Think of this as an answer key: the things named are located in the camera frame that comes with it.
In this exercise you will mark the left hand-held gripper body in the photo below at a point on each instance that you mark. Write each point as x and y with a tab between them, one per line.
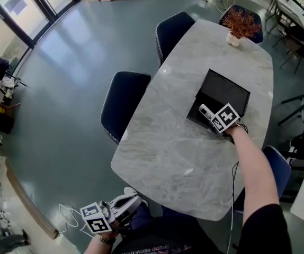
96	221

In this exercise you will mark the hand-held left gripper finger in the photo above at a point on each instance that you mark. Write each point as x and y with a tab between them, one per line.
132	210
128	199

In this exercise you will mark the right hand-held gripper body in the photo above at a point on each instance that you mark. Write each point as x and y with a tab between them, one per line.
226	118

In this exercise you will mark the white remote control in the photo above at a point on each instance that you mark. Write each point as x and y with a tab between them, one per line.
203	109

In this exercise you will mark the black drawer box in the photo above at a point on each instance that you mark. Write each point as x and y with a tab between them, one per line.
221	89

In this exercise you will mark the person's left forearm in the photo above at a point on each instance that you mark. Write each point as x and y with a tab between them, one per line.
96	247

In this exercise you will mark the person's right forearm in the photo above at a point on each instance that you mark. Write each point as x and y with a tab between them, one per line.
255	168

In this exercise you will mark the person's left hand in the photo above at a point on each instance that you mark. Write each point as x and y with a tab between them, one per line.
116	225

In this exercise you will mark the person's blue trousers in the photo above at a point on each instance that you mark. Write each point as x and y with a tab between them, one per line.
144	216

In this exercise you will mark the silver wristwatch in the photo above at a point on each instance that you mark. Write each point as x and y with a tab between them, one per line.
104	239

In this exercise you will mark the dark blue upholstered chair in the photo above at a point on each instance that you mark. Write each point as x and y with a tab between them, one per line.
123	102
173	33
256	17
277	168

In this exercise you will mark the grey chair with black legs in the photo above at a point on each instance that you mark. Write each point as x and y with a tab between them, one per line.
297	97

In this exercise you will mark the orange plant in white pot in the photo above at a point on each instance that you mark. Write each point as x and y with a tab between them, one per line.
240	22

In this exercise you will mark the dark armchair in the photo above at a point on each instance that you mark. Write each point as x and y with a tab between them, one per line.
292	44

